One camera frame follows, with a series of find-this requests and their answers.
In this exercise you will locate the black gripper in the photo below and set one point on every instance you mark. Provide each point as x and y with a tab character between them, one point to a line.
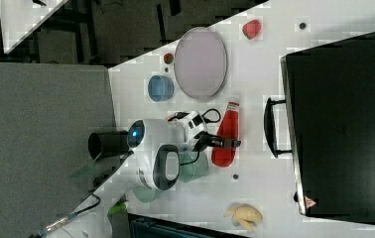
205	140

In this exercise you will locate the red ketchup bottle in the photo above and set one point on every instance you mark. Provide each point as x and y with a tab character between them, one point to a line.
228	129

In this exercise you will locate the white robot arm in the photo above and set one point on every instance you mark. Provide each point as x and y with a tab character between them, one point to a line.
154	162

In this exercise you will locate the grey oval plate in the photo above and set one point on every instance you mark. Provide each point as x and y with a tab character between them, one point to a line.
200	63

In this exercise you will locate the blue bowl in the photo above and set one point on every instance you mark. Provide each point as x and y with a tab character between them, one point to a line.
160	88

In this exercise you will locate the yellow banana bunch toy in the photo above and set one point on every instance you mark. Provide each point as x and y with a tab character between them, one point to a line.
244	215

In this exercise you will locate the green oval bowl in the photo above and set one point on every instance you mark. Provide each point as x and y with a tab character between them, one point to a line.
145	195

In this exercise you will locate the small dark red fruit toy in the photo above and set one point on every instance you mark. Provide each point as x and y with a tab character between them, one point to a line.
168	58

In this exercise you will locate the red strawberry toy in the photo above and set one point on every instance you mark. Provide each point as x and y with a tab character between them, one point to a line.
251	29

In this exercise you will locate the dark teal crate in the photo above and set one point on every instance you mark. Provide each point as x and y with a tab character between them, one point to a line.
149	228

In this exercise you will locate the green marker pen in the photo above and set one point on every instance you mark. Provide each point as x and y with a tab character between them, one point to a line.
117	208

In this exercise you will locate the black oven appliance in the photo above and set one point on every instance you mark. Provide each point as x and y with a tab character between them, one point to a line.
330	102

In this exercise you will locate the white background table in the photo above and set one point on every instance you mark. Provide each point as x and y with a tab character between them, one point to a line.
20	18

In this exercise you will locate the green mug with handle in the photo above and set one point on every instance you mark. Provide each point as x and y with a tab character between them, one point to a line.
194	165

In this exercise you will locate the black oven door handle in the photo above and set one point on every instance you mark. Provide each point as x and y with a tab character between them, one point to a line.
270	127

